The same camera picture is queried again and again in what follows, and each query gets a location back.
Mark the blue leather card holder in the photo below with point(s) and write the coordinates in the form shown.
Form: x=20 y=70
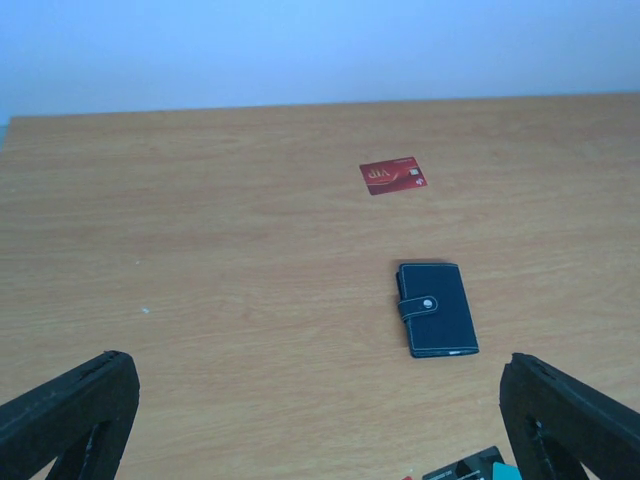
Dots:
x=435 y=311

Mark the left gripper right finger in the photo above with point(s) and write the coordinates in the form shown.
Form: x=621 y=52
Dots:
x=561 y=428

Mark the lone red card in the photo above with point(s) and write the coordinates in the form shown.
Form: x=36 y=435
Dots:
x=390 y=176

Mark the teal striped card centre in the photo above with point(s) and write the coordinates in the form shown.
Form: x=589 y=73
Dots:
x=501 y=471

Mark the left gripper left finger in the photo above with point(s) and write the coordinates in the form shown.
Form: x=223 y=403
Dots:
x=77 y=423

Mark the black VIP card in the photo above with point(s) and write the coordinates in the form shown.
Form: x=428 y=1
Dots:
x=478 y=466

